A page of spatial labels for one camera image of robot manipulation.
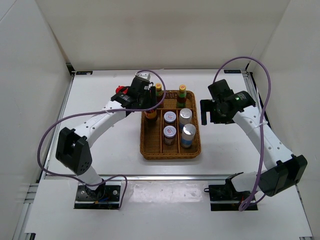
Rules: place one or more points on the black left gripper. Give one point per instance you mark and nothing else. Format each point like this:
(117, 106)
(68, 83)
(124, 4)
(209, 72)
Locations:
(151, 102)

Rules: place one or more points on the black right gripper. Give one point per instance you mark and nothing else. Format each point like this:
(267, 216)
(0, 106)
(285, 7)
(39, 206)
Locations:
(207, 105)

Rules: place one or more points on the yellow cap sauce bottle front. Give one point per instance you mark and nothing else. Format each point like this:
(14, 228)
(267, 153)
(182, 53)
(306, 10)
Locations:
(159, 92)

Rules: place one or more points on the yellow cap sauce bottle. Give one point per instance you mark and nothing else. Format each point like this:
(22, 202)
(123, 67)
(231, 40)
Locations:
(159, 92)
(181, 97)

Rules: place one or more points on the red lid jar front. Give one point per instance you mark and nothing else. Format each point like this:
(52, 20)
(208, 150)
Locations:
(151, 116)

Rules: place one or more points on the red lid jar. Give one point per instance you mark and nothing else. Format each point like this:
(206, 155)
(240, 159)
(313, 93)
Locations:
(120, 88)
(151, 116)

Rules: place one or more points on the silver lid bead jar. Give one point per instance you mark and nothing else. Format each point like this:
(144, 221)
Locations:
(185, 117)
(187, 135)

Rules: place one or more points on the silver lid bead jar front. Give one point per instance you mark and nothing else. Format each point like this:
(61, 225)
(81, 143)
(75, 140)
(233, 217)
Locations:
(187, 135)

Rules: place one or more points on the white lid dark jar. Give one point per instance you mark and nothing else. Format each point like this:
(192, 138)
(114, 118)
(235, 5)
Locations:
(169, 118)
(169, 134)

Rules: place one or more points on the white lid dark jar front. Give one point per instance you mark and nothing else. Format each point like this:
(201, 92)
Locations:
(169, 134)

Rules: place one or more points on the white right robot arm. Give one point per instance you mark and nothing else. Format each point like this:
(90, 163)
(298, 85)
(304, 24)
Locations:
(283, 169)

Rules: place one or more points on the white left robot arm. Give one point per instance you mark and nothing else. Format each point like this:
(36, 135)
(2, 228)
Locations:
(74, 145)

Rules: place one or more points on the wicker divided basket tray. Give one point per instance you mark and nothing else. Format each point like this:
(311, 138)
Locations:
(155, 142)

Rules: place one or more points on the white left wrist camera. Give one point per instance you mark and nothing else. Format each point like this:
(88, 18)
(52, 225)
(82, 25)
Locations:
(144, 75)

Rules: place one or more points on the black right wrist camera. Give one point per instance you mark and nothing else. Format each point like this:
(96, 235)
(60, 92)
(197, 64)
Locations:
(220, 90)

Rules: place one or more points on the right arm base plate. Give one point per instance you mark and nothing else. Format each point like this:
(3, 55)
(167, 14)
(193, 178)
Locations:
(223, 199)

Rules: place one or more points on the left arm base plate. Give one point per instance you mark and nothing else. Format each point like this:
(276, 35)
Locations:
(105, 197)

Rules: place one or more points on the aluminium front table rail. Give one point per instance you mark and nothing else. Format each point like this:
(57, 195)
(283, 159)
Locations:
(179, 177)

